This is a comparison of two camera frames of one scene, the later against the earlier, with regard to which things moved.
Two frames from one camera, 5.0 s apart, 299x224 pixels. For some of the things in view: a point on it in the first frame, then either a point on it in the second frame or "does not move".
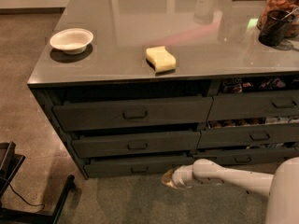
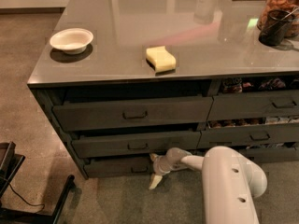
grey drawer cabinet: (142, 79) does not move
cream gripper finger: (166, 178) -> (154, 181)
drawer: (133, 166) does not move
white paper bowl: (72, 40) does not move
